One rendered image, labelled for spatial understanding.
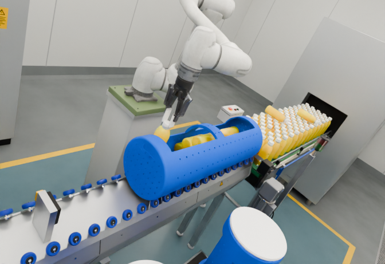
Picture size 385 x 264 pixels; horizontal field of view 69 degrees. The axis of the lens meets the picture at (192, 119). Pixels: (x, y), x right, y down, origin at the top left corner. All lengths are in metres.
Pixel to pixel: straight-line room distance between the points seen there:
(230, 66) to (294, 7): 5.29
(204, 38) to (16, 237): 0.95
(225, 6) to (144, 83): 0.70
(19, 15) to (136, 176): 1.52
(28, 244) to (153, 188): 0.48
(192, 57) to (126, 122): 0.94
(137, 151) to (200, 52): 0.51
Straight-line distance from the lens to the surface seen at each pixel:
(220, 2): 1.61
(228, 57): 1.13
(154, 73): 1.85
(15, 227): 1.21
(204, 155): 1.35
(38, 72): 4.18
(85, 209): 1.28
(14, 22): 2.41
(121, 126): 1.97
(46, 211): 1.07
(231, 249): 1.33
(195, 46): 1.09
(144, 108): 1.85
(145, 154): 1.23
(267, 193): 2.12
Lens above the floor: 1.89
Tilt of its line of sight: 26 degrees down
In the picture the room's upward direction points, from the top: 24 degrees clockwise
